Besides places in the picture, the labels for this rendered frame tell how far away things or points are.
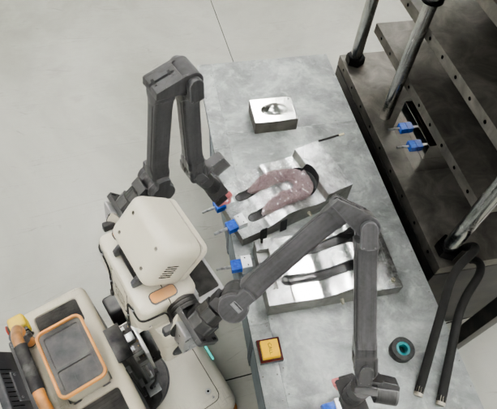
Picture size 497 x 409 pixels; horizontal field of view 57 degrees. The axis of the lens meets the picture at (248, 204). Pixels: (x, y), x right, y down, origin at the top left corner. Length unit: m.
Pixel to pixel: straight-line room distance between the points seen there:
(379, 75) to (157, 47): 1.98
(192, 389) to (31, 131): 2.12
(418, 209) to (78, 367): 1.43
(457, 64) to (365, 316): 1.09
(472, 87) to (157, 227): 1.23
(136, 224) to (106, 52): 2.87
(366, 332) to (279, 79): 1.52
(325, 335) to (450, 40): 1.22
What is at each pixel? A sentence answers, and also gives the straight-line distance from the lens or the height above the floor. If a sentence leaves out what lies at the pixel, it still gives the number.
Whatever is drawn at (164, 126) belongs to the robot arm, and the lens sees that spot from 1.22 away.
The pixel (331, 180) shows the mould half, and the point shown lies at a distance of 1.87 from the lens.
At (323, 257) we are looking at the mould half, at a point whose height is 0.89.
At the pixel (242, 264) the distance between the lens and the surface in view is 1.69.
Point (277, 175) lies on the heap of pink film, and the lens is 1.85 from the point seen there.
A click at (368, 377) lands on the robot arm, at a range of 1.28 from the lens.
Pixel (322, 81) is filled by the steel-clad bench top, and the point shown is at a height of 0.80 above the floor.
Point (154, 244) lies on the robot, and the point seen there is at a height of 1.37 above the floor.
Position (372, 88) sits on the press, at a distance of 2.50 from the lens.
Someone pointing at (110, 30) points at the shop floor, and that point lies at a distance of 4.18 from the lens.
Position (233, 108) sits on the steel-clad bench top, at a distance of 2.24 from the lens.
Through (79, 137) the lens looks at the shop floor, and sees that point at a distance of 3.33.
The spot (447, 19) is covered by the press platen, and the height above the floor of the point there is 1.29.
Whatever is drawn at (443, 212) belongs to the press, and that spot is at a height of 0.78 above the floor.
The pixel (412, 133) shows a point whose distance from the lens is 2.17.
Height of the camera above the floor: 2.36
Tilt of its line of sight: 56 degrees down
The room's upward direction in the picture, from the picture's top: 5 degrees clockwise
